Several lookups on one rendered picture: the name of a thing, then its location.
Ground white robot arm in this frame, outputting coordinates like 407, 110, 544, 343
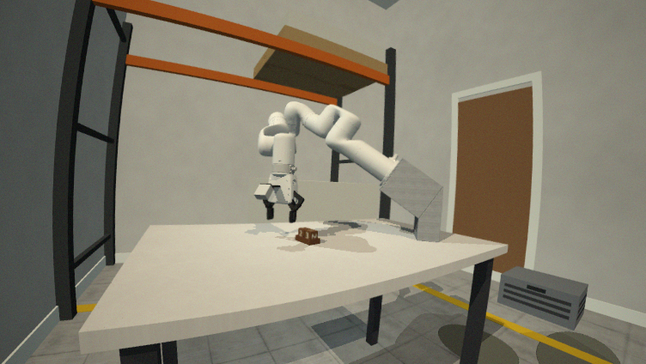
253, 101, 399, 200

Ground brown wooden cube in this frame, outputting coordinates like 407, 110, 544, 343
298, 227, 311, 238
304, 229, 318, 240

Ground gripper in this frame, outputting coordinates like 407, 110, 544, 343
263, 173, 304, 223

